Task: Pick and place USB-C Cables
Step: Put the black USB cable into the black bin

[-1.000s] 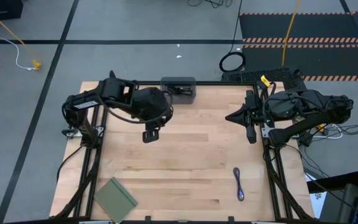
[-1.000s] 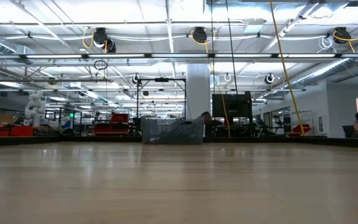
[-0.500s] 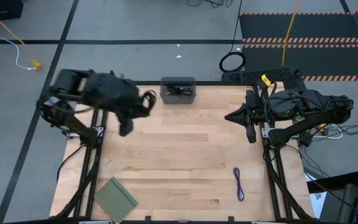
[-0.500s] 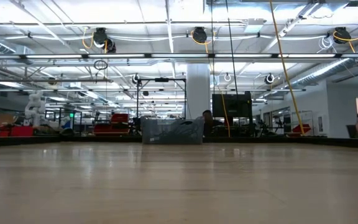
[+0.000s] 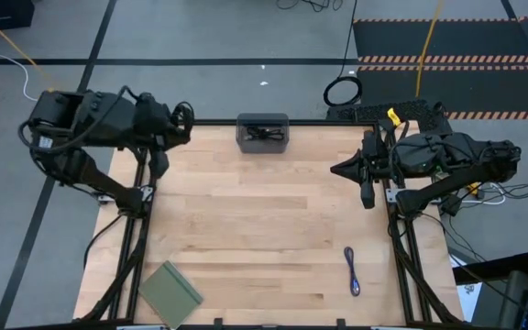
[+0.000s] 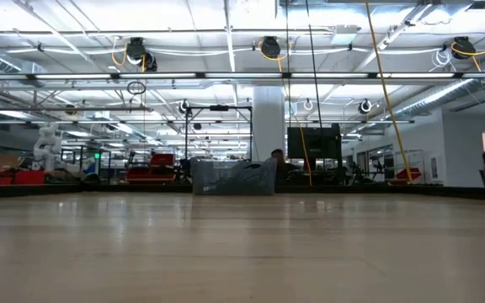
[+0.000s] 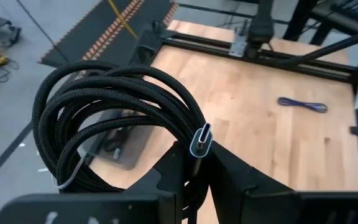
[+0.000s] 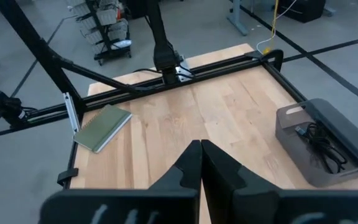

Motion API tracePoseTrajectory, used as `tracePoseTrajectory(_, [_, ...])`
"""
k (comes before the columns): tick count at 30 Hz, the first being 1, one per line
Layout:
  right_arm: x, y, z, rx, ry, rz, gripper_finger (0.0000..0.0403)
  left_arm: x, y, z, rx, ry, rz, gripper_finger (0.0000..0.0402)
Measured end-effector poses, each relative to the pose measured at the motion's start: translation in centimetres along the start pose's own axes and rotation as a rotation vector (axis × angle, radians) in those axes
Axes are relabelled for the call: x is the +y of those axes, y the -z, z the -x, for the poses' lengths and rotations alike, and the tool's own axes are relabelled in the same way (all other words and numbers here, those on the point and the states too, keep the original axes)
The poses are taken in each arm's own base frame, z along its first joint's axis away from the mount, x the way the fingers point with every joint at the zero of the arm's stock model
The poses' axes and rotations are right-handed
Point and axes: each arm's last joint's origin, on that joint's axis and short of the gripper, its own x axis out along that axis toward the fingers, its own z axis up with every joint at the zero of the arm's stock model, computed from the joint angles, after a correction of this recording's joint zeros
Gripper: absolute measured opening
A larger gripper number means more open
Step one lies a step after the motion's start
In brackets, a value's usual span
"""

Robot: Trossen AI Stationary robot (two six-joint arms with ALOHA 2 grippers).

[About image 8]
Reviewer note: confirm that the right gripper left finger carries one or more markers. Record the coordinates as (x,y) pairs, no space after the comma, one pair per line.
(179,202)

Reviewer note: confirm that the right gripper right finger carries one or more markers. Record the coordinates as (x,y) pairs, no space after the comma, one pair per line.
(259,202)

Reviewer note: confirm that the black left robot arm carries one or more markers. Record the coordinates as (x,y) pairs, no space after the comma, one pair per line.
(163,53)

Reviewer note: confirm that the grey translucent plastic bin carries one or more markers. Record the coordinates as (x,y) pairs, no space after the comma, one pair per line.
(303,161)

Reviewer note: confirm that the green spiral notebook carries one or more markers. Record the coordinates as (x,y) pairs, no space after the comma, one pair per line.
(102,127)

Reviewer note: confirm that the grey desk leg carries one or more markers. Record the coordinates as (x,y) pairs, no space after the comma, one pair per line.
(237,17)

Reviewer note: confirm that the black box on floor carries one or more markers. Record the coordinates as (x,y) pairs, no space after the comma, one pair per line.
(301,9)

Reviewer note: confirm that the black frame clamp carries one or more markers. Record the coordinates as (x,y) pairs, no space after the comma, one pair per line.
(67,177)

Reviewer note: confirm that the black aluminium table frame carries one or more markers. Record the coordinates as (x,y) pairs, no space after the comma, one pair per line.
(120,96)

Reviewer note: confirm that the silver bracket plate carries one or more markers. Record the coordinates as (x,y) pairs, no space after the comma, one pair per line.
(72,113)
(183,70)

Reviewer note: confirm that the black frame corner hook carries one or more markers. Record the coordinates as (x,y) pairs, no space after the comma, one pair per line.
(273,57)

